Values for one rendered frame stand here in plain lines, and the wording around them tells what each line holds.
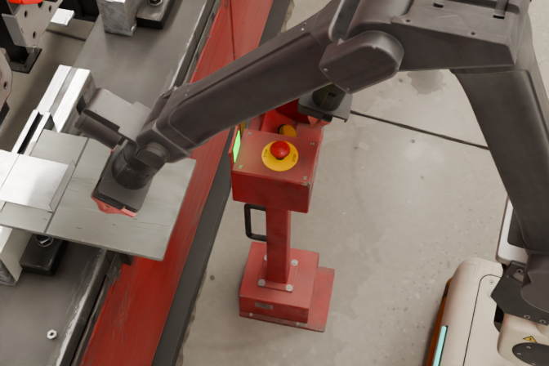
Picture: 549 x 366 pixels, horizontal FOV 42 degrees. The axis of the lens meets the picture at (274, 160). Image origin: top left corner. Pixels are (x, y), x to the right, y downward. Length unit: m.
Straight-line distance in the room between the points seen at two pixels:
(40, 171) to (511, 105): 0.79
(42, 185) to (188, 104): 0.44
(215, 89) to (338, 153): 1.65
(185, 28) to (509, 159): 0.96
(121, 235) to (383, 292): 1.19
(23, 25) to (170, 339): 1.18
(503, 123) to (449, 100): 1.93
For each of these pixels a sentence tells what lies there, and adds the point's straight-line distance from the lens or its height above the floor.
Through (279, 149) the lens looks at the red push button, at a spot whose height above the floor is 0.81.
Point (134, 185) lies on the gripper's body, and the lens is 1.00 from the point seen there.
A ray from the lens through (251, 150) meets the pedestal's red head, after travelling 1.42.
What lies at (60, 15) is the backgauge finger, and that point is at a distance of 1.40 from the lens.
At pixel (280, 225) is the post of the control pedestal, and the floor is 0.45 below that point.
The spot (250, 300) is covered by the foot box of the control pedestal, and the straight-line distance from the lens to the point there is 2.00.
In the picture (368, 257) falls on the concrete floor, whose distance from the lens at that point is 2.19.
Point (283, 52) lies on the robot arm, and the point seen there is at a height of 1.47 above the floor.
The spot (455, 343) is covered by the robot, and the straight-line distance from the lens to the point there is 1.83.
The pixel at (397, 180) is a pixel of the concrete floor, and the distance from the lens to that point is 2.34.
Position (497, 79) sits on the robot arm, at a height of 1.53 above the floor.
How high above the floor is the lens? 1.96
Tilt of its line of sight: 57 degrees down
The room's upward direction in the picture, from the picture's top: straight up
